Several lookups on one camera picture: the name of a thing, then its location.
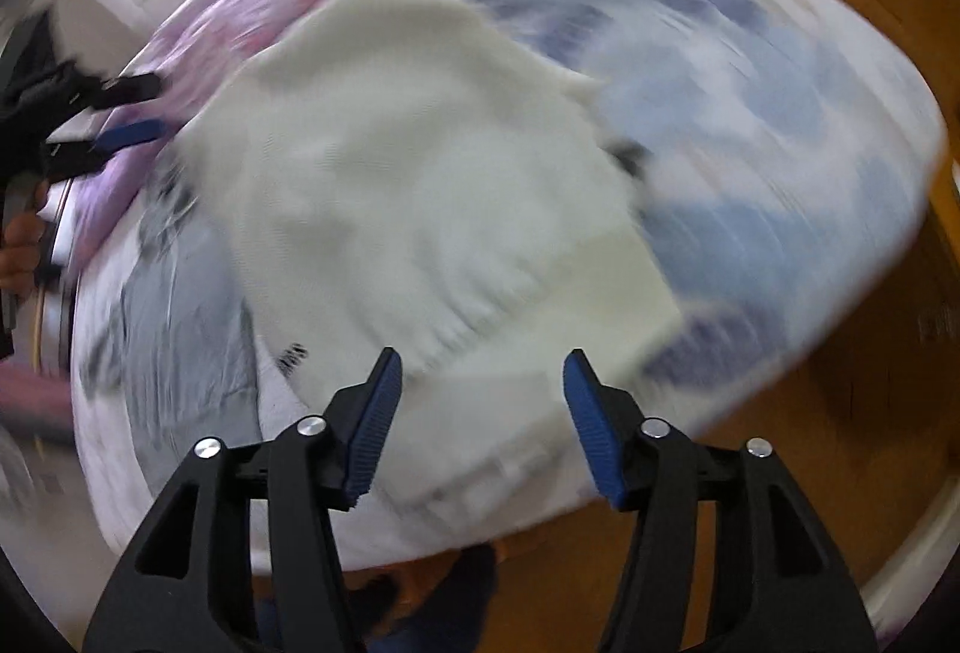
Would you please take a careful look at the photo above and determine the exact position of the person's left hand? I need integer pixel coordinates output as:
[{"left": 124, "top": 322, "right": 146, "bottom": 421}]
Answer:
[{"left": 0, "top": 212, "right": 47, "bottom": 294}]

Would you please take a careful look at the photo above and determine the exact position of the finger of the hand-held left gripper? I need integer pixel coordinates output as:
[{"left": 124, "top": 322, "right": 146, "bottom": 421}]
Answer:
[
  {"left": 43, "top": 119, "right": 167, "bottom": 176},
  {"left": 90, "top": 72, "right": 162, "bottom": 109}
]

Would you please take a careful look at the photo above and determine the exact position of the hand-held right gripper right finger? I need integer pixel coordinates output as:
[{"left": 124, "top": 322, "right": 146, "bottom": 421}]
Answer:
[{"left": 562, "top": 348, "right": 880, "bottom": 653}]

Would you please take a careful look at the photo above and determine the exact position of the grey garment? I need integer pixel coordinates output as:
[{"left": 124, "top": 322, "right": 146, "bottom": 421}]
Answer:
[{"left": 82, "top": 173, "right": 263, "bottom": 444}]

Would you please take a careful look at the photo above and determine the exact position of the purple floral quilt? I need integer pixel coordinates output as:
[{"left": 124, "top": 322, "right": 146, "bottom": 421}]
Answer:
[{"left": 71, "top": 0, "right": 496, "bottom": 264}]

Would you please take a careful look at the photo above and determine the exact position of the person's leg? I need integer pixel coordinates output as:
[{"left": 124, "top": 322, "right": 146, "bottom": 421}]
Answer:
[{"left": 360, "top": 548, "right": 503, "bottom": 653}]

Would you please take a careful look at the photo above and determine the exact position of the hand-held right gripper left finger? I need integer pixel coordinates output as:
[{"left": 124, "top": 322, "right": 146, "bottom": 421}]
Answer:
[{"left": 81, "top": 347, "right": 406, "bottom": 653}]

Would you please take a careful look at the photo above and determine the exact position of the white snap-button jacket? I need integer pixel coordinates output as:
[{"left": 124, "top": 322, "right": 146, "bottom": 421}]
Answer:
[{"left": 176, "top": 0, "right": 685, "bottom": 526}]

